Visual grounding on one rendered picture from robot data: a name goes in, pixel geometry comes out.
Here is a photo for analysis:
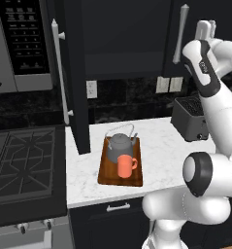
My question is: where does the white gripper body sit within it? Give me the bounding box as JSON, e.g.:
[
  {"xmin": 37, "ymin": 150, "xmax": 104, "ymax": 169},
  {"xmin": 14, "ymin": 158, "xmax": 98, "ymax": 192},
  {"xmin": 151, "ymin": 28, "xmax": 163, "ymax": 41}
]
[{"xmin": 194, "ymin": 19, "xmax": 217, "ymax": 42}]

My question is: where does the dark cabinet door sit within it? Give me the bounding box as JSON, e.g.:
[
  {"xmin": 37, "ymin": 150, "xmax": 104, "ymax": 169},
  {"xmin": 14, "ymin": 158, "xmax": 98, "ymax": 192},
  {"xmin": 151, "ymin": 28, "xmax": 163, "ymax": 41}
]
[
  {"xmin": 45, "ymin": 0, "xmax": 91, "ymax": 156},
  {"xmin": 161, "ymin": 0, "xmax": 232, "ymax": 79}
]

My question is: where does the grey metal kettle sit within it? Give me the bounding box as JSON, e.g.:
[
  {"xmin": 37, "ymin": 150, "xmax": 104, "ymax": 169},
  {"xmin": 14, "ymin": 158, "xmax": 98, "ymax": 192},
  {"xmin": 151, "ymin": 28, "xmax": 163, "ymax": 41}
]
[{"xmin": 104, "ymin": 122, "xmax": 140, "ymax": 165}]

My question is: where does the orange mug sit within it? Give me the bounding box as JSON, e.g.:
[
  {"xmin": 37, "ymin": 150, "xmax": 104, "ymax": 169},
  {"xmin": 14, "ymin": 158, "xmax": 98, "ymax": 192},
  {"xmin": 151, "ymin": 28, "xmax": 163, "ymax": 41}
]
[{"xmin": 116, "ymin": 154, "xmax": 139, "ymax": 179}]

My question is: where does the brown wooden tray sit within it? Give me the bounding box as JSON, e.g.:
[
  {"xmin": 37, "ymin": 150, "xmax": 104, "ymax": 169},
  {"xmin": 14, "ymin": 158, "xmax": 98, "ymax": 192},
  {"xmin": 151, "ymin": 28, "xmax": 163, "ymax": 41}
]
[{"xmin": 96, "ymin": 135, "xmax": 145, "ymax": 188}]

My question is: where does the dark grey toaster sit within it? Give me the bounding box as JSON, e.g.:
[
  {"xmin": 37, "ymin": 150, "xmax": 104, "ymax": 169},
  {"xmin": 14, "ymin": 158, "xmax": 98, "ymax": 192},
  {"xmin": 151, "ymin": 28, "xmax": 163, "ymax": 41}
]
[{"xmin": 170, "ymin": 94, "xmax": 210, "ymax": 143}]

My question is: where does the silver microwave oven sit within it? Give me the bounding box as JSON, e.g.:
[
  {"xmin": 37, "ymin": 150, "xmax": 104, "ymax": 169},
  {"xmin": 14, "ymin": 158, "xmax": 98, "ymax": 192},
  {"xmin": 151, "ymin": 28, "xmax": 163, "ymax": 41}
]
[{"xmin": 0, "ymin": 0, "xmax": 54, "ymax": 95}]

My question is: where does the dark drawer front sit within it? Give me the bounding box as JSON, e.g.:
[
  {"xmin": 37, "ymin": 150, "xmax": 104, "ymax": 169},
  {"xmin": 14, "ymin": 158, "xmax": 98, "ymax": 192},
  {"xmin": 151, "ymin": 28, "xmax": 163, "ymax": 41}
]
[{"xmin": 68, "ymin": 196, "xmax": 154, "ymax": 249}]

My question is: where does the black gas hob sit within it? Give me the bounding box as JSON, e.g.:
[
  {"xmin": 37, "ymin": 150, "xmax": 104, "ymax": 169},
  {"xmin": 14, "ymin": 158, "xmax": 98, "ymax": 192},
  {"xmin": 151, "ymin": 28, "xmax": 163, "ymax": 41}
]
[{"xmin": 0, "ymin": 124, "xmax": 69, "ymax": 229}]

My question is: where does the silver stove knob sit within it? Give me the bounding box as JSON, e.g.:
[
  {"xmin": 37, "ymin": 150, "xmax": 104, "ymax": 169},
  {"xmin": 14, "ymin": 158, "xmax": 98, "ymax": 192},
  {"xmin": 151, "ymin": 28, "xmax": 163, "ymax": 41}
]
[
  {"xmin": 42, "ymin": 218, "xmax": 56, "ymax": 231},
  {"xmin": 16, "ymin": 222, "xmax": 28, "ymax": 235}
]

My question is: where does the silver oven front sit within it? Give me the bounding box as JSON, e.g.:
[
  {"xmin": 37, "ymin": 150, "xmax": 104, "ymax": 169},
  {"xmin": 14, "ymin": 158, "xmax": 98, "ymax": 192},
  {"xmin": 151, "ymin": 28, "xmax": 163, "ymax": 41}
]
[{"xmin": 0, "ymin": 215, "xmax": 75, "ymax": 249}]

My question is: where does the silver cabinet door handle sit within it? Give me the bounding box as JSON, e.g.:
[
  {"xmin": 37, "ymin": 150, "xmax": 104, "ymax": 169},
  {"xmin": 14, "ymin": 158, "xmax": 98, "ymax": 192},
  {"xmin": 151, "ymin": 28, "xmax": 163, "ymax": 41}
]
[
  {"xmin": 172, "ymin": 3, "xmax": 190, "ymax": 65},
  {"xmin": 50, "ymin": 18, "xmax": 75, "ymax": 126}
]

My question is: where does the white wall switch plate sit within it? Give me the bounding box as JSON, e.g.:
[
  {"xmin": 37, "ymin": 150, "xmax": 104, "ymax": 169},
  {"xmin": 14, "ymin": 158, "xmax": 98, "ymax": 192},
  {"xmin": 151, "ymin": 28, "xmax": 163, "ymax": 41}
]
[
  {"xmin": 155, "ymin": 76, "xmax": 171, "ymax": 94},
  {"xmin": 169, "ymin": 76, "xmax": 184, "ymax": 93}
]

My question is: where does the dark wall cabinet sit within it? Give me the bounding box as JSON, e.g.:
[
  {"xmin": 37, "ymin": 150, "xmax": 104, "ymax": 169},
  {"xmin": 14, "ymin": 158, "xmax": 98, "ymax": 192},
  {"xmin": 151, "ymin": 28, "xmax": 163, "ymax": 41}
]
[{"xmin": 79, "ymin": 0, "xmax": 174, "ymax": 82}]

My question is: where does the white wall power outlet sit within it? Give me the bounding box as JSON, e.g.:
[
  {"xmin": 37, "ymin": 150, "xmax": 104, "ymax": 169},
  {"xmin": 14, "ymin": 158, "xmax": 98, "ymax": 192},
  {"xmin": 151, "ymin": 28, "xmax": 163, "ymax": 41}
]
[{"xmin": 85, "ymin": 80, "xmax": 99, "ymax": 99}]

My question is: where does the silver drawer handle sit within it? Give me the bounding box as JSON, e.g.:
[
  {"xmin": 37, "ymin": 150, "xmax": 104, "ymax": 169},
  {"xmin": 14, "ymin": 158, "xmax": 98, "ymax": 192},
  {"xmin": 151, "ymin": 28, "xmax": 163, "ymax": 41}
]
[{"xmin": 105, "ymin": 201, "xmax": 132, "ymax": 213}]

